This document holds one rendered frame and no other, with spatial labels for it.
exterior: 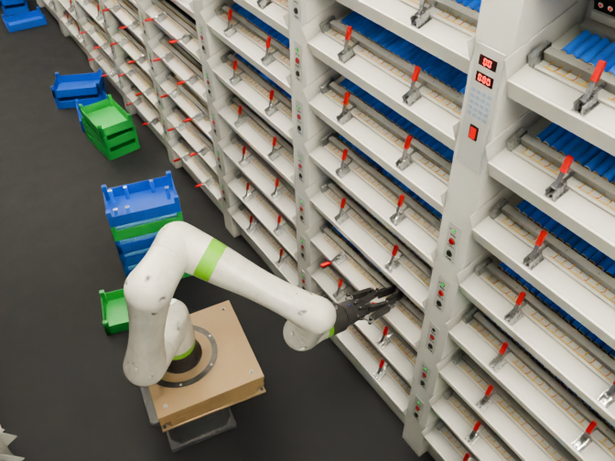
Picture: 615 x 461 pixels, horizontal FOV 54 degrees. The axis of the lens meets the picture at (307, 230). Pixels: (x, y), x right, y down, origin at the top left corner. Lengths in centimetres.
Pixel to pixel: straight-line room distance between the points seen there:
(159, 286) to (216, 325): 70
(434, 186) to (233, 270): 57
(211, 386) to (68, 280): 122
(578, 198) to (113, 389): 193
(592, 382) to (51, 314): 225
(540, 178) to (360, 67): 59
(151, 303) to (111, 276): 149
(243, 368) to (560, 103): 135
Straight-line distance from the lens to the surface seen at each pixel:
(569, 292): 139
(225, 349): 215
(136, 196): 278
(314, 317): 164
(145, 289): 154
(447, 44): 136
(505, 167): 134
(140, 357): 181
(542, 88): 123
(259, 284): 163
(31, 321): 297
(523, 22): 122
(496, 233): 147
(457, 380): 190
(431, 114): 148
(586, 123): 117
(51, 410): 265
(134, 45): 369
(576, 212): 127
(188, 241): 163
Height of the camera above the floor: 210
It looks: 43 degrees down
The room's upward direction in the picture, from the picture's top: 1 degrees counter-clockwise
